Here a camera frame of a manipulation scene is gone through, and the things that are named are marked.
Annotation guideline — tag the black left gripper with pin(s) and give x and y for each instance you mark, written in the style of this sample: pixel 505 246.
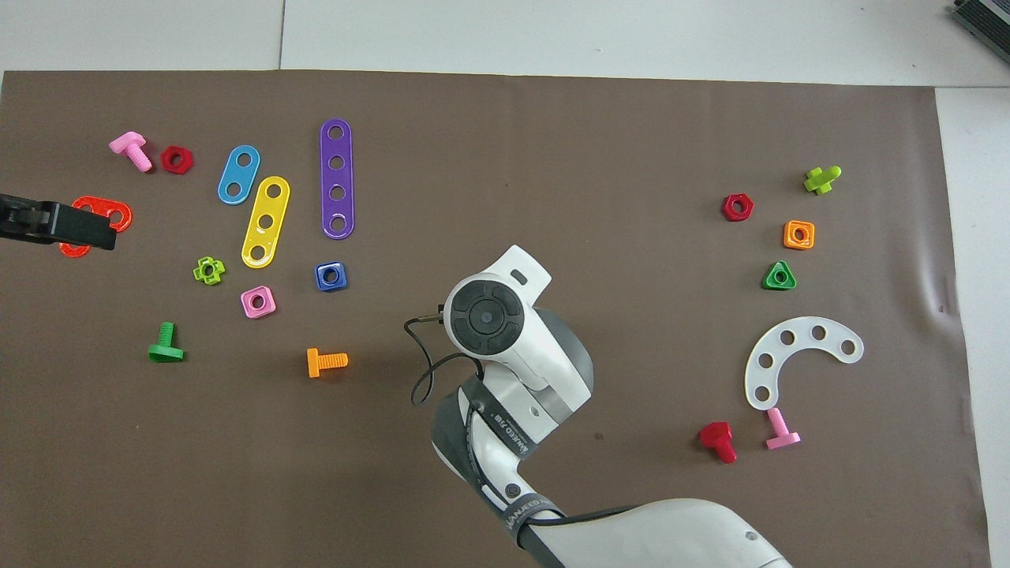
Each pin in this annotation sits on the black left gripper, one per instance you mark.
pixel 28 217

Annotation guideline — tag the blue square plastic nut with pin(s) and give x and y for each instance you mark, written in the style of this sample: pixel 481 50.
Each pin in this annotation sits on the blue square plastic nut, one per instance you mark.
pixel 321 284

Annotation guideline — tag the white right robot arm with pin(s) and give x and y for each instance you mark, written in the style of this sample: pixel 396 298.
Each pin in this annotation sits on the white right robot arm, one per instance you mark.
pixel 521 363

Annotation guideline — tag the orange heart-shaped perforated plate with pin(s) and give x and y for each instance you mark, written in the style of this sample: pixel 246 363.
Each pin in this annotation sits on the orange heart-shaped perforated plate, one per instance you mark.
pixel 110 203

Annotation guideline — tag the pink plastic screw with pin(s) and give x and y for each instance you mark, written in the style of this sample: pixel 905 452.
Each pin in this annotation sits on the pink plastic screw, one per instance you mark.
pixel 130 144
pixel 781 432

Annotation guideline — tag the red hexagonal plastic nut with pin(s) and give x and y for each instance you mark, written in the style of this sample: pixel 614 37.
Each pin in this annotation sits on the red hexagonal plastic nut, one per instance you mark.
pixel 727 210
pixel 166 159

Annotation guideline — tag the lime cross-shaped plastic nut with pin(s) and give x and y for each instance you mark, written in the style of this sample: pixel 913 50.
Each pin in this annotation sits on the lime cross-shaped plastic nut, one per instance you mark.
pixel 218 272

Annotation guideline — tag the green plastic screw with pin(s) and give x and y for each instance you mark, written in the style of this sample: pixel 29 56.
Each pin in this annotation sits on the green plastic screw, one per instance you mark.
pixel 166 351

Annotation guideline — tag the blue two-hole plastic strip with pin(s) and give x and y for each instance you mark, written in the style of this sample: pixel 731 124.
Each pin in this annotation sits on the blue two-hole plastic strip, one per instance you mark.
pixel 239 174

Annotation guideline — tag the yellow three-hole plastic strip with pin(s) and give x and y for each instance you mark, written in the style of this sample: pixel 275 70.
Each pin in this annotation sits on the yellow three-hole plastic strip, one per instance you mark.
pixel 271 206

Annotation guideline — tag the pink square plastic nut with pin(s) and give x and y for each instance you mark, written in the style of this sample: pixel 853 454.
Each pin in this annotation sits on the pink square plastic nut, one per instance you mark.
pixel 268 309

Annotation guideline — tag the purple four-hole plastic strip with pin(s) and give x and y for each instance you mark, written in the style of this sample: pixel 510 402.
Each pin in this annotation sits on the purple four-hole plastic strip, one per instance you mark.
pixel 337 177

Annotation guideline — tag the orange plastic screw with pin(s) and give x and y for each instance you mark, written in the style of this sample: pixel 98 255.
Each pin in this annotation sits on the orange plastic screw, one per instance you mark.
pixel 323 362

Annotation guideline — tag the brown table mat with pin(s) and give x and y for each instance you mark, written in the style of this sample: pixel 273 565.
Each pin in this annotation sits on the brown table mat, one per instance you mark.
pixel 631 158

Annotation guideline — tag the red plastic screw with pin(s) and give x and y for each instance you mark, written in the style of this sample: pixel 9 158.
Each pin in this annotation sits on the red plastic screw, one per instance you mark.
pixel 716 436

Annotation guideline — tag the green triangular plastic nut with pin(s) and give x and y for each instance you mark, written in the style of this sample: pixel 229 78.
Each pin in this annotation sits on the green triangular plastic nut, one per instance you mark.
pixel 779 285

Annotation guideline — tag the white curved perforated plate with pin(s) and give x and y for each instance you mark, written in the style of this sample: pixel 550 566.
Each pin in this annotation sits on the white curved perforated plate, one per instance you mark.
pixel 773 349

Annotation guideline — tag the orange square plastic nut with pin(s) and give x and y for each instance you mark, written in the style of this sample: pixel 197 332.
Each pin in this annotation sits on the orange square plastic nut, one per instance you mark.
pixel 788 241

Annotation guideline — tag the lime cross-head plastic screw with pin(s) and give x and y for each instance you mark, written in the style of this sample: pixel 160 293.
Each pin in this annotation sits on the lime cross-head plastic screw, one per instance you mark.
pixel 821 181

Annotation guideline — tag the grey ribbed device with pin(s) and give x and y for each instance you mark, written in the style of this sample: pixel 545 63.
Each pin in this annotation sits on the grey ribbed device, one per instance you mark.
pixel 990 16

